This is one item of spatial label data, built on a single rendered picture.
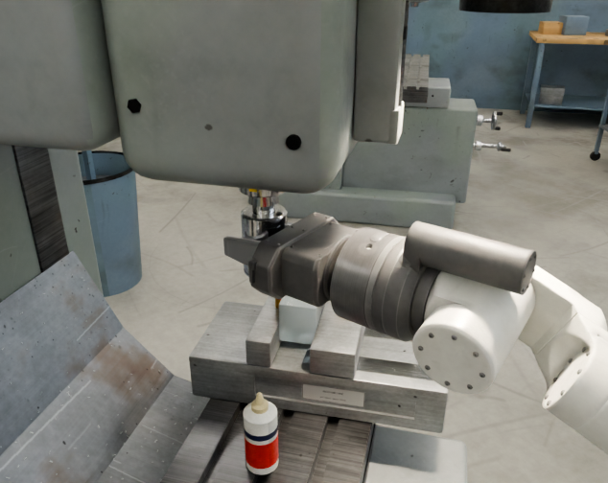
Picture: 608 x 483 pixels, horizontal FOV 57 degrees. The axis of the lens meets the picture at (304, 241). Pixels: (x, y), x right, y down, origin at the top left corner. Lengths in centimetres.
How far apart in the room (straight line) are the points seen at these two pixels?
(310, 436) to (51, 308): 40
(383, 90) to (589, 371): 27
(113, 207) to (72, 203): 187
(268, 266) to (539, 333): 24
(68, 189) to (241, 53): 54
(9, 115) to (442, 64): 667
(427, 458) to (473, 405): 142
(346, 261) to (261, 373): 33
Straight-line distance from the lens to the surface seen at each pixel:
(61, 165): 90
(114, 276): 295
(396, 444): 89
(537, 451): 219
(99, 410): 88
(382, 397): 77
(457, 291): 45
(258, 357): 77
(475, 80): 709
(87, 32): 48
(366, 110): 50
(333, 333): 77
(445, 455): 89
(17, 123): 52
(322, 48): 42
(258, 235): 56
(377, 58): 49
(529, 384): 246
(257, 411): 68
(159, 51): 46
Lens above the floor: 148
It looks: 26 degrees down
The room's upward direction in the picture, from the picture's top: straight up
